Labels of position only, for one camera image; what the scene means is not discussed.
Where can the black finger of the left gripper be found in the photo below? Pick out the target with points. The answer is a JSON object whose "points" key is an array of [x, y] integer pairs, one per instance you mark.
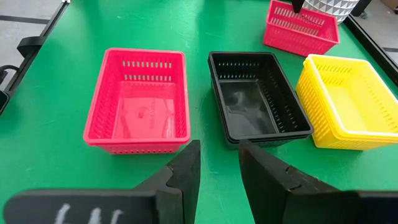
{"points": [[298, 5]]}

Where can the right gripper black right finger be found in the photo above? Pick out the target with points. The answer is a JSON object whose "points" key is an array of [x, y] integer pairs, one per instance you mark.
{"points": [[267, 186]]}

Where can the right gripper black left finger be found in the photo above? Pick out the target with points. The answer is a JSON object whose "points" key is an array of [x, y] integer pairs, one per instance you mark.
{"points": [[185, 186]]}

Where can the red slotted plastic basket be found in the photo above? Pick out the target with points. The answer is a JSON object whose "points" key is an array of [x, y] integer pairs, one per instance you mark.
{"points": [[140, 102], [140, 150], [295, 42]]}

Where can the potted plant, patterned grey pot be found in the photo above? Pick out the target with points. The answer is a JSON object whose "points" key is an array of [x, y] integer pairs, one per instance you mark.
{"points": [[339, 9]]}

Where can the black table-level camera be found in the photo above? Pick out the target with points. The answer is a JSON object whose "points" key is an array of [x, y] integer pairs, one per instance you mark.
{"points": [[3, 101]]}

